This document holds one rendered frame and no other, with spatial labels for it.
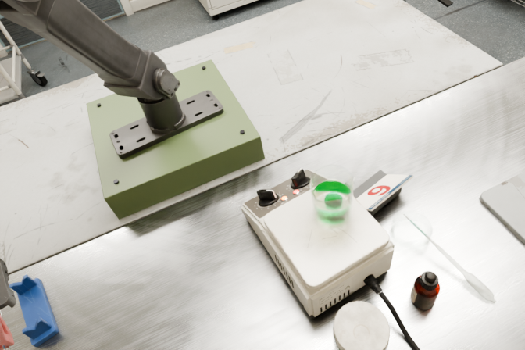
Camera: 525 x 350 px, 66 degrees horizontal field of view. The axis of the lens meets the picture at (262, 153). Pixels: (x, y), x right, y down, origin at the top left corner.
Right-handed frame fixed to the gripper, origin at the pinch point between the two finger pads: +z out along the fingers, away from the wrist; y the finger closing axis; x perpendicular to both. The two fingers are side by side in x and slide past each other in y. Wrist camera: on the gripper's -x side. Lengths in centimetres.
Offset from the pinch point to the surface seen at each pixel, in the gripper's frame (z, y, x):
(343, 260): 0.2, 36.0, -16.9
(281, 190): 4.5, 38.8, -0.8
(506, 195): 7, 64, -22
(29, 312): 8.7, 0.1, 8.5
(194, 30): 94, 117, 213
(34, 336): 8.2, 0.1, 4.1
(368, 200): 6.1, 48.1, -9.8
